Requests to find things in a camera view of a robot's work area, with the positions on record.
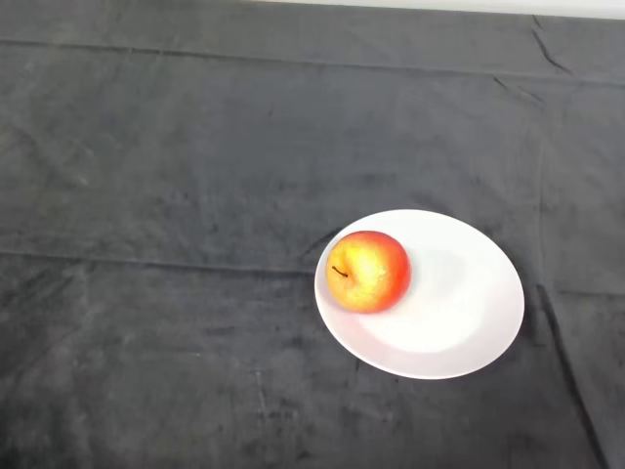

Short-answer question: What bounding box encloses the black cloth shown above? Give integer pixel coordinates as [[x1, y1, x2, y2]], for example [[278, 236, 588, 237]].
[[0, 0, 625, 469]]

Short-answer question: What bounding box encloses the white round plate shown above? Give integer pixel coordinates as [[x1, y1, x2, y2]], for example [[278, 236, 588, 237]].
[[313, 209, 526, 381]]

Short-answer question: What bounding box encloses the red yellow apple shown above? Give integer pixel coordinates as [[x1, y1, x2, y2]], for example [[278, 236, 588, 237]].
[[325, 231, 412, 316]]

